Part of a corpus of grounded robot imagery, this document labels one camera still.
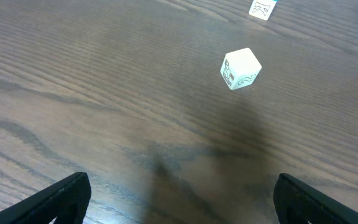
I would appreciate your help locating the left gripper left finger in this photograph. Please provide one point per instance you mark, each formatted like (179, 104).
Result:
(63, 202)

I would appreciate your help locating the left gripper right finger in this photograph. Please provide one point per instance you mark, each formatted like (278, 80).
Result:
(297, 202)

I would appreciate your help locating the plain cream wooden block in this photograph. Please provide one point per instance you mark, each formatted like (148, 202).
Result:
(240, 68)

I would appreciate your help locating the yellow wooden block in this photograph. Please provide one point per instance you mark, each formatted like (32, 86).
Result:
(262, 9)

